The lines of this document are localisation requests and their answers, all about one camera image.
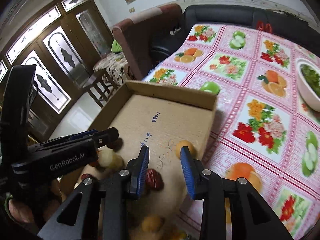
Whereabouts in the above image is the pale yellow netted fruit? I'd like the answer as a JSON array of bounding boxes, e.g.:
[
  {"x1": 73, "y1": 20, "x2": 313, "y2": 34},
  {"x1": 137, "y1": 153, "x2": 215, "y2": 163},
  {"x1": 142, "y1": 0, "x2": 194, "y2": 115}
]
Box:
[{"x1": 98, "y1": 148, "x2": 124, "y2": 171}]

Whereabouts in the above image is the yellow brown small fruit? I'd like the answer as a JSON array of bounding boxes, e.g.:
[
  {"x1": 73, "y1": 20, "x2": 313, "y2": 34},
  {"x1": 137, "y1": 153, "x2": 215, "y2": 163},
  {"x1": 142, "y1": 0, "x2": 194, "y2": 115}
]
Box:
[{"x1": 141, "y1": 215, "x2": 164, "y2": 232}]

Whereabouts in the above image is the dark red jujube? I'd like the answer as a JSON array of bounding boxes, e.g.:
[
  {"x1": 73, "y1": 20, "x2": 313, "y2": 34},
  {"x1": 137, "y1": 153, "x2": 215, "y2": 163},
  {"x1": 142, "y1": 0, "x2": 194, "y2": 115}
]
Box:
[{"x1": 145, "y1": 169, "x2": 164, "y2": 191}]

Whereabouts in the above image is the brown kiwi fruit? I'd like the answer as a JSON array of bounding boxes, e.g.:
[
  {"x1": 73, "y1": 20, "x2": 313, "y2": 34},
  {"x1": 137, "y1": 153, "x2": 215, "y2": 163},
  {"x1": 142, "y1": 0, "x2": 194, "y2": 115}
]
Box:
[{"x1": 175, "y1": 140, "x2": 196, "y2": 159}]

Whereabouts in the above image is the operator hand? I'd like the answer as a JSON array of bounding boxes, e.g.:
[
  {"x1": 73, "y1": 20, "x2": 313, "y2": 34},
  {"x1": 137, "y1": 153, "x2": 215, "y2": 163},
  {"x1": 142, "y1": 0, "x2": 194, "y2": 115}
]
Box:
[{"x1": 4, "y1": 196, "x2": 62, "y2": 232}]

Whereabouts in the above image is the wooden stool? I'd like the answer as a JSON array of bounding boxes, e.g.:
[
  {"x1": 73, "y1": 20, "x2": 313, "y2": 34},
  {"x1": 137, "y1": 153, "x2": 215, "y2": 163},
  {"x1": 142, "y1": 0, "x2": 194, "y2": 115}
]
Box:
[{"x1": 80, "y1": 69, "x2": 119, "y2": 108}]

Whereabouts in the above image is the shallow cardboard box tray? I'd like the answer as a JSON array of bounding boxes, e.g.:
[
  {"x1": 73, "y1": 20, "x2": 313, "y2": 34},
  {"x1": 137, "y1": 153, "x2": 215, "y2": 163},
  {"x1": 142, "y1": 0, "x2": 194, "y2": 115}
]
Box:
[{"x1": 91, "y1": 81, "x2": 217, "y2": 239}]

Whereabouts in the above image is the patterned seat cover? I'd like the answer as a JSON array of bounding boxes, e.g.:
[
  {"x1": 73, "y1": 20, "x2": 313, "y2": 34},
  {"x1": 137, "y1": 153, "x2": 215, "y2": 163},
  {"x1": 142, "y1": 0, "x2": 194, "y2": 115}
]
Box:
[{"x1": 93, "y1": 52, "x2": 127, "y2": 86}]

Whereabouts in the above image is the fruit print pink tablecloth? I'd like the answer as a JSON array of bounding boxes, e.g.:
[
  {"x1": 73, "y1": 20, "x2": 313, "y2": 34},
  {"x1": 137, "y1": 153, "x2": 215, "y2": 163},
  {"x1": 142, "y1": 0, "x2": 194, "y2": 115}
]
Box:
[{"x1": 144, "y1": 23, "x2": 319, "y2": 239}]

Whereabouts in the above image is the green cushion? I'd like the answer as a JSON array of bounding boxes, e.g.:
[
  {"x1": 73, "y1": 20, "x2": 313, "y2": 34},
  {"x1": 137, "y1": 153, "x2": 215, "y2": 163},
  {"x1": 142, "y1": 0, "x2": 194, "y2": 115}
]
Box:
[{"x1": 111, "y1": 39, "x2": 123, "y2": 54}]

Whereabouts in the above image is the wooden glass door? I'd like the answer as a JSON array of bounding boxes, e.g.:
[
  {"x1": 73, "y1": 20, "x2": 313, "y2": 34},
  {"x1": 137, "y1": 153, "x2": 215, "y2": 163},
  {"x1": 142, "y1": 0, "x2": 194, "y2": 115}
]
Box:
[{"x1": 1, "y1": 0, "x2": 113, "y2": 141}]

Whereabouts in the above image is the brown armchair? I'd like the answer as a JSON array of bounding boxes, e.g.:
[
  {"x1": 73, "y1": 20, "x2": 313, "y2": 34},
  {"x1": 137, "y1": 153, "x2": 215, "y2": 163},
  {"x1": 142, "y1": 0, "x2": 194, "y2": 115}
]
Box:
[{"x1": 112, "y1": 3, "x2": 182, "y2": 80}]

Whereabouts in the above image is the white bowl of greens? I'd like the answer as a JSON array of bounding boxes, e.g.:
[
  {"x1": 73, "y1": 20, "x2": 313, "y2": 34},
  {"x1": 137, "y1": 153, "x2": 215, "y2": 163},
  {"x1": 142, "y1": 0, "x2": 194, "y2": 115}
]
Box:
[{"x1": 295, "y1": 58, "x2": 319, "y2": 112}]

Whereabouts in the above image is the black leather sofa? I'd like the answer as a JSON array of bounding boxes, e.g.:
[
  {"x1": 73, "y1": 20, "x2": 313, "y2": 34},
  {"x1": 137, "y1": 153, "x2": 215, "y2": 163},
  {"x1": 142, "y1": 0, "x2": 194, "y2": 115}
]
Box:
[{"x1": 149, "y1": 4, "x2": 319, "y2": 66}]

